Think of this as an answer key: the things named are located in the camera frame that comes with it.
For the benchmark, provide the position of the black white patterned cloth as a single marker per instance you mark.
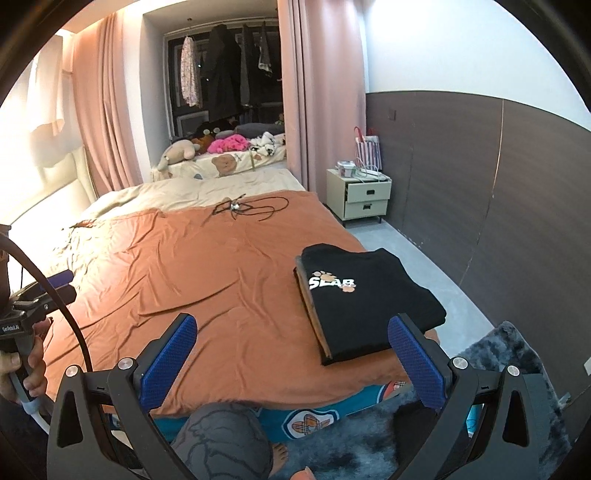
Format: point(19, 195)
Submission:
point(268, 145)

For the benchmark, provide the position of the small clear box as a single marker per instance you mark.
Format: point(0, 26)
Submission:
point(346, 168)

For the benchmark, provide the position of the person's leg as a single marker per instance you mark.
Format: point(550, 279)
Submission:
point(221, 438)

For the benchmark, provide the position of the beige plush toy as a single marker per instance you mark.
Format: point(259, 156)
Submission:
point(178, 154)

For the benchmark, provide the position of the cartoon print blue bedsheet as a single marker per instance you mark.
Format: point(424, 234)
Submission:
point(314, 413)

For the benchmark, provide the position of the pink curtain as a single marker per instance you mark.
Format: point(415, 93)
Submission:
point(318, 92)
point(111, 115)

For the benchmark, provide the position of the person's left hand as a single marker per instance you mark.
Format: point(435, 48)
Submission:
point(32, 360)

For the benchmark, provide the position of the cream nightstand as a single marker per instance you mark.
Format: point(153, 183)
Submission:
point(364, 198)

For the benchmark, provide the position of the black hanging coat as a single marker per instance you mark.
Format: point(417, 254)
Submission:
point(221, 74)

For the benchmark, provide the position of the pink fluffy cloth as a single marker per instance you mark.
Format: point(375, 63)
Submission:
point(228, 144)

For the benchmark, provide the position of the dark grey cushion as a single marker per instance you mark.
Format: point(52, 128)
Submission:
point(256, 129)

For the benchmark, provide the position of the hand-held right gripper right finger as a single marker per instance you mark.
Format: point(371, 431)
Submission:
point(415, 360)

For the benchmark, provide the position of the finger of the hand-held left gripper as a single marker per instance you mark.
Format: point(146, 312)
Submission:
point(51, 299)
point(60, 279)

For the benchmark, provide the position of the white power strip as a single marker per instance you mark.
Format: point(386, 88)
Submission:
point(371, 174)

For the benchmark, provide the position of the orange blanket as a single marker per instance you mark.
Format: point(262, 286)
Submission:
point(207, 277)

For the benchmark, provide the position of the brown folded garment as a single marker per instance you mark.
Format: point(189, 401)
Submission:
point(310, 307)

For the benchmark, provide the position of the floral hanging shirt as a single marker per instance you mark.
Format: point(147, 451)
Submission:
point(189, 69)

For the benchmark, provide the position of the dark hanging garments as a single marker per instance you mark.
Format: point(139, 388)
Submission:
point(261, 50)

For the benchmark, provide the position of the striped gift bag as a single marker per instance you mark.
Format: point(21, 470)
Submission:
point(369, 150)

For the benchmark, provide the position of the black bear print T-shirt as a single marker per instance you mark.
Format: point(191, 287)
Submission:
point(378, 300)

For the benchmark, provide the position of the dark plush toy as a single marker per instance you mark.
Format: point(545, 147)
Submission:
point(214, 131)

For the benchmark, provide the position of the cream bed sheet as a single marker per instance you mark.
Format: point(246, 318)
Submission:
point(194, 191)

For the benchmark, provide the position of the white padded headboard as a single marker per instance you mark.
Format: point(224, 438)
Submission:
point(46, 189)

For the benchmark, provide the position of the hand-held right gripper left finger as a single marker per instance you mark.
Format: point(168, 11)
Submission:
point(168, 360)

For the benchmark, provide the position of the grey shaggy rug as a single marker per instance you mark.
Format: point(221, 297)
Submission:
point(498, 360)

